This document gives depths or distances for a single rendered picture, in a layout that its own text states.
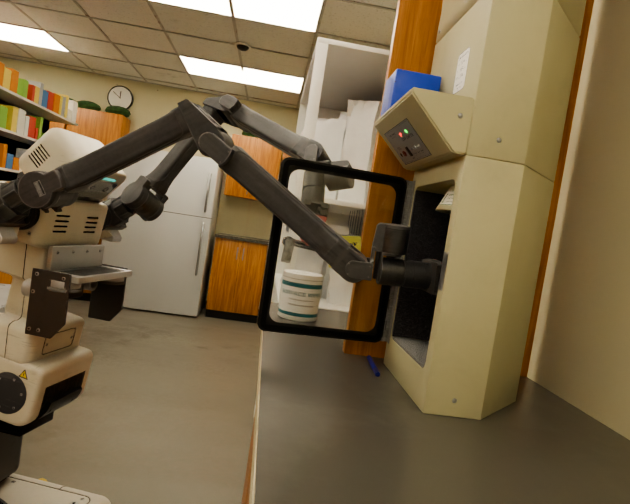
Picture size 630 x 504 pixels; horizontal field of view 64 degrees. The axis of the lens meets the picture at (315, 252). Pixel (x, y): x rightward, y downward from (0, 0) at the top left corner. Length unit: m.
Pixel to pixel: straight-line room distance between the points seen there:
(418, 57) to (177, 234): 4.75
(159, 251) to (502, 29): 5.19
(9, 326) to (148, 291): 4.56
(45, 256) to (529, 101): 1.14
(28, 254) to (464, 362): 1.06
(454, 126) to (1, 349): 1.17
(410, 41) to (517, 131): 0.47
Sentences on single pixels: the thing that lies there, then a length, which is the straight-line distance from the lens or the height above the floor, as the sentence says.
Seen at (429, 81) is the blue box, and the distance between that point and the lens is 1.16.
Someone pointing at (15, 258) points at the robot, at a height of 1.05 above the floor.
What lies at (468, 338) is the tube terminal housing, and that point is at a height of 1.09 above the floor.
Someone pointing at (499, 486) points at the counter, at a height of 0.94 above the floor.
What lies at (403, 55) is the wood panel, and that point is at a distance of 1.35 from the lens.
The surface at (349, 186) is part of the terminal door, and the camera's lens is 1.18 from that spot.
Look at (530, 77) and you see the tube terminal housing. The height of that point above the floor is 1.56.
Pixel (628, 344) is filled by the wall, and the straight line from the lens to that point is 1.23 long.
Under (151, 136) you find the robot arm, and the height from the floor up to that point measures 1.38.
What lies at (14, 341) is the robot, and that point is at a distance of 1.46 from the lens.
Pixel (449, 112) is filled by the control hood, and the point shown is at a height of 1.48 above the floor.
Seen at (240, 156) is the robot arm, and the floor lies 1.36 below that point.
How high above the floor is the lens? 1.25
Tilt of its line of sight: 3 degrees down
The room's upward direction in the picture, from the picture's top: 9 degrees clockwise
